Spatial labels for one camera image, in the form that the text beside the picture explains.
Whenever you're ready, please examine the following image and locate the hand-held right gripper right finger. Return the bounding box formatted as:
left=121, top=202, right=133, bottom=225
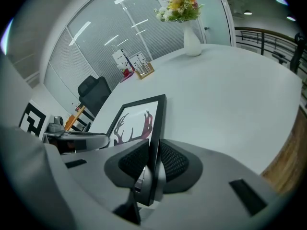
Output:
left=159, top=138, right=204, bottom=195

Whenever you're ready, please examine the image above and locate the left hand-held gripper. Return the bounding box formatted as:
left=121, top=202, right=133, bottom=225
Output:
left=18, top=102, right=110, bottom=154

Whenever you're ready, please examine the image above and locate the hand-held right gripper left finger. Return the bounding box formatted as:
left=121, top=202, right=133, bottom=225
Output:
left=104, top=139, right=150, bottom=189

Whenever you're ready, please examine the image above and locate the black picture frame antler print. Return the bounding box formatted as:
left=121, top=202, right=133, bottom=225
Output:
left=105, top=94, right=167, bottom=226

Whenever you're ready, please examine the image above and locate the orange wooden shelf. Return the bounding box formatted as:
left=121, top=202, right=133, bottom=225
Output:
left=64, top=105, right=86, bottom=132

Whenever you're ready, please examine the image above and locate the black office chair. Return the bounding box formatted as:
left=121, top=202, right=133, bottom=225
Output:
left=77, top=75, right=112, bottom=117

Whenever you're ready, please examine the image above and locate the red and pink box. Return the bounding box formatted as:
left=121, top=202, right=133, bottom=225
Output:
left=119, top=65, right=135, bottom=83

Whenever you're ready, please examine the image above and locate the wooden desk card holder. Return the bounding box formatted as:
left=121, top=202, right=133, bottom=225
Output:
left=130, top=52, right=155, bottom=80

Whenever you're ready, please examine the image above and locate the white ceramic vase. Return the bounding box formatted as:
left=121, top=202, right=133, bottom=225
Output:
left=183, top=20, right=202, bottom=58

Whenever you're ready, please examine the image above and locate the black metal railing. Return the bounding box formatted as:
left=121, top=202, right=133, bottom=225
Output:
left=234, top=26, right=307, bottom=74

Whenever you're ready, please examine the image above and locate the orange and white flower bouquet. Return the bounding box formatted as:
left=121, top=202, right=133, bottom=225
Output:
left=154, top=0, right=205, bottom=23

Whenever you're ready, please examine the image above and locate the black mesh chair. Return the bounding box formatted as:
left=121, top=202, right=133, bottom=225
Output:
left=288, top=32, right=306, bottom=74

